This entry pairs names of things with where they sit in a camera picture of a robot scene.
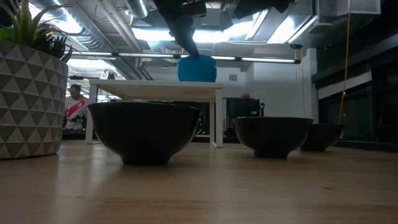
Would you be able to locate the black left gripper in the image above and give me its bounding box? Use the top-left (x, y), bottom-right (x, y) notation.
top-left (153, 0), bottom-right (208, 58)

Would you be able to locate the floral patterned ceramic bowl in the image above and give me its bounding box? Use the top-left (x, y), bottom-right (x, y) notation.
top-left (300, 123), bottom-right (345, 152)
top-left (232, 116), bottom-right (314, 159)
top-left (87, 101), bottom-right (203, 166)

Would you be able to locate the white perforated metal shelf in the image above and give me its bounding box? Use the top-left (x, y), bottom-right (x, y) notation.
top-left (85, 78), bottom-right (225, 149)

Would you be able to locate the linear ceiling light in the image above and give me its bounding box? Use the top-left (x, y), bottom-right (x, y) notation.
top-left (63, 50), bottom-right (302, 65)

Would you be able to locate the black equipment cabinet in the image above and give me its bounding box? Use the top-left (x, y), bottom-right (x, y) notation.
top-left (224, 97), bottom-right (266, 138)

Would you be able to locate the bright ceiling light panel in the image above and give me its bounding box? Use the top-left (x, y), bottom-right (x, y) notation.
top-left (267, 14), bottom-right (320, 44)

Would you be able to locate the person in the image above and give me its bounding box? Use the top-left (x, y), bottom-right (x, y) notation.
top-left (63, 83), bottom-right (90, 131)

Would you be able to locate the succulent in geometric pot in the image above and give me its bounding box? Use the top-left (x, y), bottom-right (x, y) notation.
top-left (0, 0), bottom-right (74, 160)

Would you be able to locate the round silver ceiling duct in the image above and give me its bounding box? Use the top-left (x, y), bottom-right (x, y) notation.
top-left (126, 0), bottom-right (150, 19)

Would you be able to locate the corrugated silver ceiling duct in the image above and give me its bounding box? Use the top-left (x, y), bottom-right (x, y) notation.
top-left (29, 0), bottom-right (119, 54)

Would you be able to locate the yellow hanging cable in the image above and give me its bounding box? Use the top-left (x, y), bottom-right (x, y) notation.
top-left (337, 0), bottom-right (352, 125)

